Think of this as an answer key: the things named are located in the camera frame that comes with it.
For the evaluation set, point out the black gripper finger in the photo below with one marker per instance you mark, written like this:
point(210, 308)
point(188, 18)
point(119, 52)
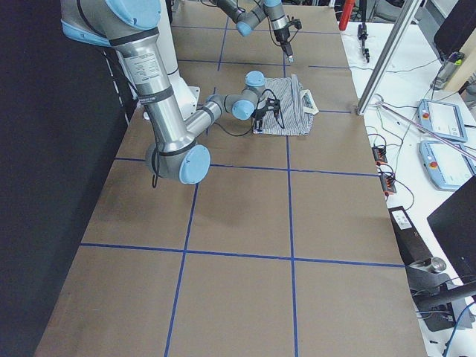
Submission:
point(289, 53)
point(258, 126)

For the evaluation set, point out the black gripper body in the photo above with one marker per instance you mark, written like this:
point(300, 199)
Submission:
point(281, 36)
point(259, 115)

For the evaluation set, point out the blue white striped polo shirt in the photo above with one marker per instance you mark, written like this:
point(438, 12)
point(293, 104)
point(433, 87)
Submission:
point(293, 119)

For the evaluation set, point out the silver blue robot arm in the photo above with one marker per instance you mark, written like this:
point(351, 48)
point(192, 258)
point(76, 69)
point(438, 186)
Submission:
point(140, 31)
point(247, 20)

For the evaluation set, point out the red fire extinguisher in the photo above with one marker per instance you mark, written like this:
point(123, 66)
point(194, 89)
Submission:
point(345, 14)

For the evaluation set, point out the upper orange black connector block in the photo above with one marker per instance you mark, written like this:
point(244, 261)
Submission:
point(379, 154)

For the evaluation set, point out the orange black connector block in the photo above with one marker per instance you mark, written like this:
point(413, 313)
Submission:
point(388, 183)
point(379, 154)

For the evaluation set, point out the lower orange black connector block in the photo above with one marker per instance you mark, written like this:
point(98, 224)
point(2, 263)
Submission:
point(388, 183)

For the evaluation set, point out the blue tape line crosswise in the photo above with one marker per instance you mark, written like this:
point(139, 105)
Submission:
point(245, 167)

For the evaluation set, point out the clear water bottle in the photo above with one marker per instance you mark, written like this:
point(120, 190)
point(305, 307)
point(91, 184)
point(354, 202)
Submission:
point(448, 68)

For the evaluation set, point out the upper teach pendant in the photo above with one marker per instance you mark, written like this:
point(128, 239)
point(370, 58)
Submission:
point(443, 119)

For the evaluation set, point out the teach pendant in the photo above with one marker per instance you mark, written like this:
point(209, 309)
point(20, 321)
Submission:
point(447, 168)
point(443, 119)

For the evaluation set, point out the lower teach pendant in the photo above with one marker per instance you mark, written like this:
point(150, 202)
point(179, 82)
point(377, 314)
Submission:
point(447, 168)

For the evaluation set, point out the black box with white label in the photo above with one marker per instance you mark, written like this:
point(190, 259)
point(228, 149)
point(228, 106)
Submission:
point(411, 245)

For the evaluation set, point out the black monitor right edge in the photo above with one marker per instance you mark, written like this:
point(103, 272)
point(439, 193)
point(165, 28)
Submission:
point(453, 225)

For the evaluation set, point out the black camera stand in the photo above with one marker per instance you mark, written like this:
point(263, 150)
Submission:
point(362, 30)

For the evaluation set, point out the aluminium frame post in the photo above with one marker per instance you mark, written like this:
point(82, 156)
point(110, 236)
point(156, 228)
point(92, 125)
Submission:
point(398, 31)

